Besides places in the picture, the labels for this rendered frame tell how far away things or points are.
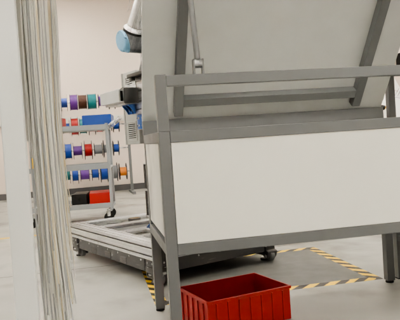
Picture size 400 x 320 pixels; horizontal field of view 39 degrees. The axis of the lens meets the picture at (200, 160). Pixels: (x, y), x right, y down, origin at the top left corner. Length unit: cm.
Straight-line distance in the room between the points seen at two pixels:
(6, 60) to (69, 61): 881
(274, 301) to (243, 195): 54
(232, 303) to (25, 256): 154
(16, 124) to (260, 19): 174
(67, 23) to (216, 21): 746
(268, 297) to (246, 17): 115
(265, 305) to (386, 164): 73
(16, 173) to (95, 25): 897
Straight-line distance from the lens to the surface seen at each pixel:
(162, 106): 197
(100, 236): 363
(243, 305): 230
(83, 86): 957
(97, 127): 563
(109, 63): 964
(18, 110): 80
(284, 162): 207
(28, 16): 87
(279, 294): 238
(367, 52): 265
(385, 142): 224
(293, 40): 252
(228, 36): 242
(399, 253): 302
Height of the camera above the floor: 76
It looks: 2 degrees down
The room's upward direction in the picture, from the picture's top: 4 degrees counter-clockwise
